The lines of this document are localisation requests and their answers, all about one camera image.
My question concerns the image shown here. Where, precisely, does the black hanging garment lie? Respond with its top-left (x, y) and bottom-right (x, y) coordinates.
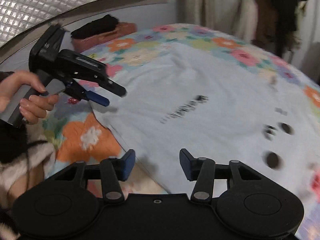
top-left (261, 0), bottom-right (310, 58)

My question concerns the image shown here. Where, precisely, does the brown hanging coat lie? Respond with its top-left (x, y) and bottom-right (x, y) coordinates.
top-left (255, 0), bottom-right (278, 48)

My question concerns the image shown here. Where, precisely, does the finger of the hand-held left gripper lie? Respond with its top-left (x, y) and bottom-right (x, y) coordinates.
top-left (66, 80), bottom-right (110, 107)
top-left (100, 76), bottom-right (127, 97)

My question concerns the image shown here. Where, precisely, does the pale pink hanging dress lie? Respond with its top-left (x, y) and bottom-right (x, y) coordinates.
top-left (237, 0), bottom-right (258, 41)

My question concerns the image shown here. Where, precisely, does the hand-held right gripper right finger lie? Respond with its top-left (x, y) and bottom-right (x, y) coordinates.
top-left (179, 148), bottom-right (263, 204)

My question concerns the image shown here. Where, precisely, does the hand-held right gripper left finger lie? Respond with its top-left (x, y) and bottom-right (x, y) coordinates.
top-left (50, 149), bottom-right (136, 204)

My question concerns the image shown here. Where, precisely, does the black folded cloth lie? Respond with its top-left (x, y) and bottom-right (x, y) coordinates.
top-left (70, 14), bottom-right (118, 39)

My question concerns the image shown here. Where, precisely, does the reddish brown cushion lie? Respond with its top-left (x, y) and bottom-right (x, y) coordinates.
top-left (73, 22), bottom-right (138, 52)

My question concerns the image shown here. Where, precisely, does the floral fleece blanket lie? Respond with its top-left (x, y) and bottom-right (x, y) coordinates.
top-left (41, 24), bottom-right (320, 240)

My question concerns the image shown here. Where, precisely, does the person's left hand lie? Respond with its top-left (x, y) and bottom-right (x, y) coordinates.
top-left (0, 70), bottom-right (60, 125)

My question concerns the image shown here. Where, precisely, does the fluffy beige jacket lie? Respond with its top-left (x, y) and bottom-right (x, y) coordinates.
top-left (0, 124), bottom-right (56, 207)

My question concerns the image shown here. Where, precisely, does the light blue printed t-shirt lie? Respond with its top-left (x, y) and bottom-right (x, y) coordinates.
top-left (93, 41), bottom-right (320, 196)

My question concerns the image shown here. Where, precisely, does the silver quilted panel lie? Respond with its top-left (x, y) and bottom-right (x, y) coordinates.
top-left (0, 0), bottom-right (156, 47)

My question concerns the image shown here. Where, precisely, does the beige curtain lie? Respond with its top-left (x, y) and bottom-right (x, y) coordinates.
top-left (175, 0), bottom-right (240, 34)

